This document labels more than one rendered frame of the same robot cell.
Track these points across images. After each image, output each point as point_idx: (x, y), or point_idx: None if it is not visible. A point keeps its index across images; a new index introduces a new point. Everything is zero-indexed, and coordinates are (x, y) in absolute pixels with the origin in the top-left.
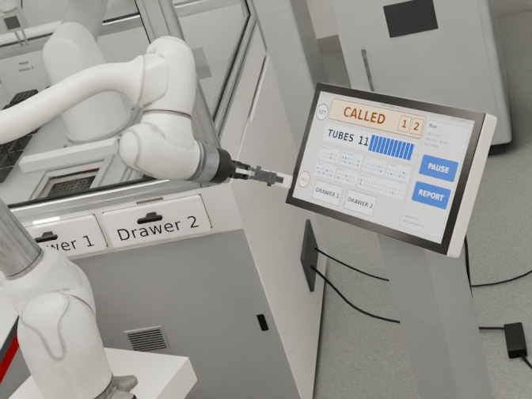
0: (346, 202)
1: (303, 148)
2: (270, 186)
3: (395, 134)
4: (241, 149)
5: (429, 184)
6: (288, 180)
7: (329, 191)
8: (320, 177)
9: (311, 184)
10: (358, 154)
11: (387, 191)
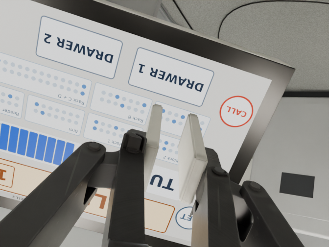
0: (116, 53)
1: (236, 167)
2: (124, 134)
3: (17, 161)
4: None
5: None
6: (146, 129)
7: (164, 79)
8: (191, 110)
9: (215, 100)
10: (97, 139)
11: (11, 63)
